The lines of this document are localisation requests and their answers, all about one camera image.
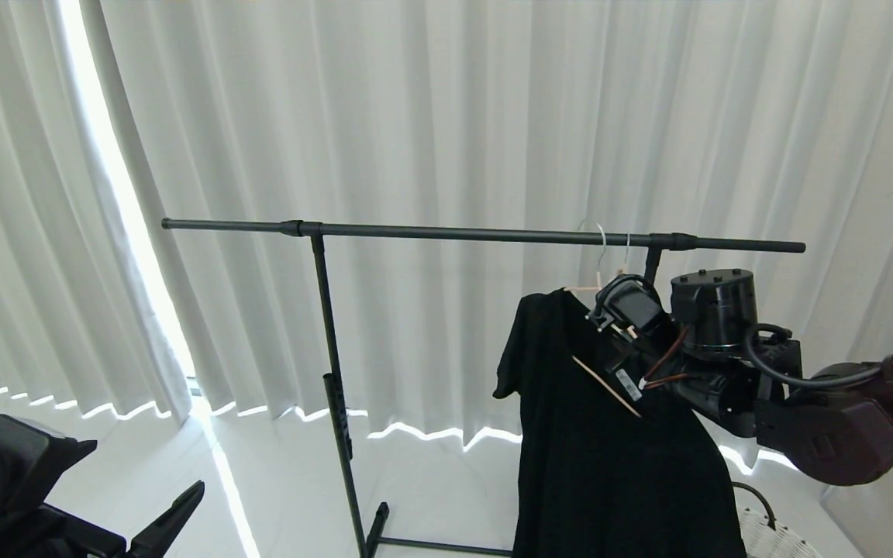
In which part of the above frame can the black clothes rack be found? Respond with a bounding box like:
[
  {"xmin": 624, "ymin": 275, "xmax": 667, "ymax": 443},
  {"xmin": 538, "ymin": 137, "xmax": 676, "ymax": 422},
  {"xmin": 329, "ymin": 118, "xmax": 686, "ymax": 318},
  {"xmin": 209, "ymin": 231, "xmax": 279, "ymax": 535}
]
[{"xmin": 161, "ymin": 219, "xmax": 807, "ymax": 558}]

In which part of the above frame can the black t-shirt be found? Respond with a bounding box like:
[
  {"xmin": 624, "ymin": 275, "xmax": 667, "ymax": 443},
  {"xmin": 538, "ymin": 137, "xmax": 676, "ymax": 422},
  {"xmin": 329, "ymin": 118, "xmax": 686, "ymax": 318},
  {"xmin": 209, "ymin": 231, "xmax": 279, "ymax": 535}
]
[{"xmin": 492, "ymin": 288, "xmax": 749, "ymax": 558}]

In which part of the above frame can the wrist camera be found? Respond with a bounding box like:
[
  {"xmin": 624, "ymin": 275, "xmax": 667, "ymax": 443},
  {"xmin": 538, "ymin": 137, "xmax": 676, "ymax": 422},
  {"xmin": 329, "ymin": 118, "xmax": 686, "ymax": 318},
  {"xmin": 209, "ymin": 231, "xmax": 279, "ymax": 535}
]
[
  {"xmin": 588, "ymin": 274, "xmax": 666, "ymax": 336},
  {"xmin": 0, "ymin": 414, "xmax": 99, "ymax": 537}
]

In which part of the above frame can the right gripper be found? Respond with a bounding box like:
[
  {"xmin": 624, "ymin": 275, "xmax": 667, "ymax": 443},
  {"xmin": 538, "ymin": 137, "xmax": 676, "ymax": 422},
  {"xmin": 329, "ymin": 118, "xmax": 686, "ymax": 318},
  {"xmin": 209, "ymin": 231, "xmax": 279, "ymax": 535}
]
[{"xmin": 604, "ymin": 329, "xmax": 697, "ymax": 405}]

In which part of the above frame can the white curtain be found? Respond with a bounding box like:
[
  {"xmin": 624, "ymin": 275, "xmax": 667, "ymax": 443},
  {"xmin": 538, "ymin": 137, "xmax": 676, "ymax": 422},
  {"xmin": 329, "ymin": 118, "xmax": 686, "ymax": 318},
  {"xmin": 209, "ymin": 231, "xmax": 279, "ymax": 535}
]
[{"xmin": 0, "ymin": 0, "xmax": 893, "ymax": 475}]

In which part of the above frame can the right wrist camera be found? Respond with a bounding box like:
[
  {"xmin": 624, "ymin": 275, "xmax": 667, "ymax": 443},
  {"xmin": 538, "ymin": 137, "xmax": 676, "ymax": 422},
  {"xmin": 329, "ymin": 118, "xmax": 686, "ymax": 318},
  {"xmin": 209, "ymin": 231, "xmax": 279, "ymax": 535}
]
[{"xmin": 588, "ymin": 274, "xmax": 666, "ymax": 336}]

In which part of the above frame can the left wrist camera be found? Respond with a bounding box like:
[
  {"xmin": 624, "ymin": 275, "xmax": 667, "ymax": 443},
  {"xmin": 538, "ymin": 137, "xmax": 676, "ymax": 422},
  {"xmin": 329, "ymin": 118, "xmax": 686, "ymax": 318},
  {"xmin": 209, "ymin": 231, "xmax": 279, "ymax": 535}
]
[{"xmin": 0, "ymin": 414, "xmax": 99, "ymax": 537}]

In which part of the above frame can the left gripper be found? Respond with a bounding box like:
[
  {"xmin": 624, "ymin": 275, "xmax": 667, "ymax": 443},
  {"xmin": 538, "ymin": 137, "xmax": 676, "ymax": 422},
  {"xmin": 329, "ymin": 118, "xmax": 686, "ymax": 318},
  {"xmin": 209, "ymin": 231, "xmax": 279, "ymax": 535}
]
[{"xmin": 0, "ymin": 480, "xmax": 206, "ymax": 558}]

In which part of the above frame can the black cable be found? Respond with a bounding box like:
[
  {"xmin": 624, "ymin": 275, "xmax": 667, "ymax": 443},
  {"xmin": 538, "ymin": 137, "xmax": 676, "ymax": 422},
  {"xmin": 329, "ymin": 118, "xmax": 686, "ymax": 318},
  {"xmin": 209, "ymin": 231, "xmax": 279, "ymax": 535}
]
[{"xmin": 741, "ymin": 323, "xmax": 885, "ymax": 390}]

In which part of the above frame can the white laundry basket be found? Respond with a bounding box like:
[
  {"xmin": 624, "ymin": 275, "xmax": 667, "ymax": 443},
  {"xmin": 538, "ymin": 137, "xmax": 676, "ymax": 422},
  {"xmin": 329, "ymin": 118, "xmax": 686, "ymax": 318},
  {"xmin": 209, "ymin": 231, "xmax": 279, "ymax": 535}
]
[{"xmin": 732, "ymin": 481, "xmax": 825, "ymax": 558}]

